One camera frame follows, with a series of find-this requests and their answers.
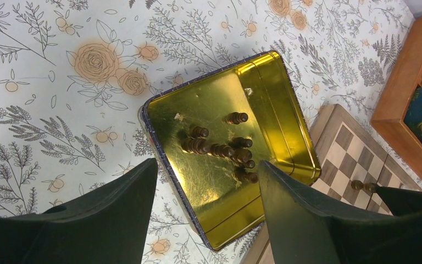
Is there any orange wooden compartment tray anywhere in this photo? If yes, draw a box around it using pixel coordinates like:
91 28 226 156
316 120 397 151
371 17 422 180

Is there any dark chess piece in tin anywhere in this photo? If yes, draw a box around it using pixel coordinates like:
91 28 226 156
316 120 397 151
209 144 234 158
231 137 253 148
234 168 258 184
190 126 209 139

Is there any dark chess pawn in tin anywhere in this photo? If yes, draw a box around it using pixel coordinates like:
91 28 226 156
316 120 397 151
226 112 249 125

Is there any wooden chessboard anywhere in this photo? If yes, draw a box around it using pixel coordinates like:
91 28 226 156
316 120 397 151
240 104 422 263

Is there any dark chess pawn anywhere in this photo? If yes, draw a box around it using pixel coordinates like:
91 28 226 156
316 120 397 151
351 180 378 193
226 112 249 125

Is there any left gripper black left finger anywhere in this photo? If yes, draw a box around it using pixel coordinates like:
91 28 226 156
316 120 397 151
0 158 158 263

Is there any gold tin box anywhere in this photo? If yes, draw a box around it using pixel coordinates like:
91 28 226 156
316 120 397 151
138 50 321 251

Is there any floral tablecloth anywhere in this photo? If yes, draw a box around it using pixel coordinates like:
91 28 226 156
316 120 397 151
0 0 422 264

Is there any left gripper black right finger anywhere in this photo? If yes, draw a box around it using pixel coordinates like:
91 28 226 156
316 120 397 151
258 161 422 263

